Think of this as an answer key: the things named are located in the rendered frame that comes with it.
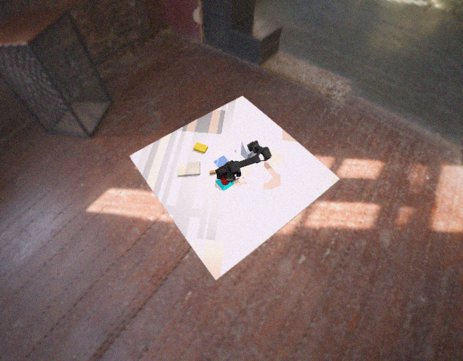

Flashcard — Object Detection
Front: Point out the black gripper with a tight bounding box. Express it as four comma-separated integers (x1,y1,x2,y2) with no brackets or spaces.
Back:
217,170,242,179

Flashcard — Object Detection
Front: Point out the yellow rectangular block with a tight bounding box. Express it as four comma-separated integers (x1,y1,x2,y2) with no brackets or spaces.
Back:
193,142,208,153

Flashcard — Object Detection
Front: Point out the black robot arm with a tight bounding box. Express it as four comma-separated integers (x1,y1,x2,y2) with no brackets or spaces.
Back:
215,140,272,182

